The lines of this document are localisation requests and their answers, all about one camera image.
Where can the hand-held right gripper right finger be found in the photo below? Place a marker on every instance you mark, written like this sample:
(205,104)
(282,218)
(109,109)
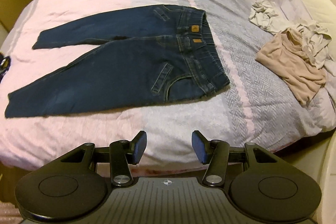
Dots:
(199,146)

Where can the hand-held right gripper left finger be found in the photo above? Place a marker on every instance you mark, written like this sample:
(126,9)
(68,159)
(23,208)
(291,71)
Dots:
(139,146)

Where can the dark blue jeans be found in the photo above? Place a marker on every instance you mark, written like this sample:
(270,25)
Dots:
(118,69)

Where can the pink and grey striped blanket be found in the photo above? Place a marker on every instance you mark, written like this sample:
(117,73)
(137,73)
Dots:
(183,121)

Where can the beige shirt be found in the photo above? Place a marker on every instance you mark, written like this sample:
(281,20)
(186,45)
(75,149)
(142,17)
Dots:
(296,69)

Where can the light grey crumpled garment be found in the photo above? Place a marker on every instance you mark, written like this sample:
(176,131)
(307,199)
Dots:
(265,16)

